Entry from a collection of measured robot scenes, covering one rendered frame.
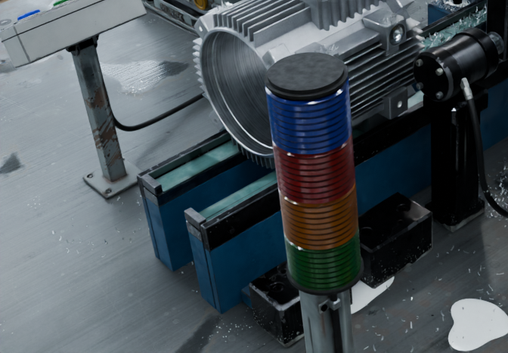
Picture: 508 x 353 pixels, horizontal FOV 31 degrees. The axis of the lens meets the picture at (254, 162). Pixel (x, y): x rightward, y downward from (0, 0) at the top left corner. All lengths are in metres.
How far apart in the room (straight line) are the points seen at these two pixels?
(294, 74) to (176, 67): 0.92
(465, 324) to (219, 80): 0.40
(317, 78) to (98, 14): 0.58
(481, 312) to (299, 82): 0.48
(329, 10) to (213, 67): 0.17
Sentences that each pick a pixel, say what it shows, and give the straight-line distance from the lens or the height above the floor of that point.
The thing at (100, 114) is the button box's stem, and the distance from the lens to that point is 1.25.
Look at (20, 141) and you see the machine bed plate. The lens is 1.47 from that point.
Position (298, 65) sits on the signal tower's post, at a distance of 0.67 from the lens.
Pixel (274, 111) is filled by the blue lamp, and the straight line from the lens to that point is 0.66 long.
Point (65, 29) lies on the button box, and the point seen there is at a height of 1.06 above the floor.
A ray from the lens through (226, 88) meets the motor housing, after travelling 1.12.
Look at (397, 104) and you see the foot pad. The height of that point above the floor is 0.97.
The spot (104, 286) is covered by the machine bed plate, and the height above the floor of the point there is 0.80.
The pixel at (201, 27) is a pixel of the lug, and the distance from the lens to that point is 1.06.
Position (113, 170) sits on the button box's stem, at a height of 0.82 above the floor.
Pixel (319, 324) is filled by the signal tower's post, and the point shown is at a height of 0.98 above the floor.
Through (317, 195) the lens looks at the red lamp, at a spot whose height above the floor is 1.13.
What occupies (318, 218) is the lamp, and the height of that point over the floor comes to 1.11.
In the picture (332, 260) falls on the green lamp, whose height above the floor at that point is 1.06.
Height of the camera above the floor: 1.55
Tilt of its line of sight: 35 degrees down
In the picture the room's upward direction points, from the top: 8 degrees counter-clockwise
